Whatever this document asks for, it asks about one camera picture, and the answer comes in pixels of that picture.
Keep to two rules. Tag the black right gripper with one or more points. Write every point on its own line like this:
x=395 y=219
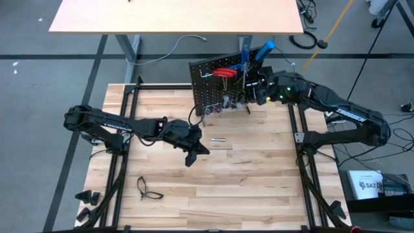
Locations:
x=289 y=89

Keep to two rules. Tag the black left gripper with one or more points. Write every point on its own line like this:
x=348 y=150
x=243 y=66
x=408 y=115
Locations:
x=181 y=134

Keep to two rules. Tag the long chrome socket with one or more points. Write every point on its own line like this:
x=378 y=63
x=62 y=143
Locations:
x=218 y=139

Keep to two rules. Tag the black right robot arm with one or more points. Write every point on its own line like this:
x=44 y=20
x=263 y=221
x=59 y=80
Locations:
x=349 y=116

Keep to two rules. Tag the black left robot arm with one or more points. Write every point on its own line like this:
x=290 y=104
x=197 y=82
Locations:
x=113 y=124

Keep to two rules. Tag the black metal pegboard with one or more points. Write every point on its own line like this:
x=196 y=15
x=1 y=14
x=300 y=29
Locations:
x=207 y=90

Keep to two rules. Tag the black safety glasses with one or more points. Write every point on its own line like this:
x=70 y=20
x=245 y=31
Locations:
x=144 y=193

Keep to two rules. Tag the black round floor base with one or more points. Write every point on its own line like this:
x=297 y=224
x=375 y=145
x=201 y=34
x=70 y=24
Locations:
x=322 y=44

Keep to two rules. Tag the black power strip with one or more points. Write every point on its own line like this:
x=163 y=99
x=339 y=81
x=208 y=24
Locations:
x=307 y=17

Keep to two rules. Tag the black printed plastic part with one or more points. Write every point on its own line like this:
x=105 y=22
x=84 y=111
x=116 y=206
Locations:
x=83 y=214
x=95 y=198
x=84 y=196
x=338 y=209

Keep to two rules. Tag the light wooden desk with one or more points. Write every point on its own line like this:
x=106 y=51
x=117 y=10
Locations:
x=174 y=16

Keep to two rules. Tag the metal cart leg with caster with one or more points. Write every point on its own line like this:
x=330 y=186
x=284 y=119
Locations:
x=376 y=22

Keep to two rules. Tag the white printed booklet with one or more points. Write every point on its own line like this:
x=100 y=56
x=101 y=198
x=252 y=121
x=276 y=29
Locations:
x=365 y=184

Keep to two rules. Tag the black floor object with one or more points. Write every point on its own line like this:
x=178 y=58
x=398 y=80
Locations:
x=408 y=107

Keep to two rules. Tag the red clamp knob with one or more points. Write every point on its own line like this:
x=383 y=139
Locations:
x=355 y=229

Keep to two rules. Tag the black side shelf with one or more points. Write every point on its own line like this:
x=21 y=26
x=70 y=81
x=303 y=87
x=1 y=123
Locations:
x=398 y=204

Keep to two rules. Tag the chrome screwdriver holder rail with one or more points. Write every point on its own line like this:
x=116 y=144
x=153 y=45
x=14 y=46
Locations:
x=211 y=106

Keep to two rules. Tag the chrome multi-prong hook rail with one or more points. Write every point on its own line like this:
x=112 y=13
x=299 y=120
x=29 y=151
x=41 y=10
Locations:
x=205 y=75

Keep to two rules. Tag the black aluminium table frame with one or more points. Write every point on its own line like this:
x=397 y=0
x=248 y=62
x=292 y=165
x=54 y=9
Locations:
x=155 y=86

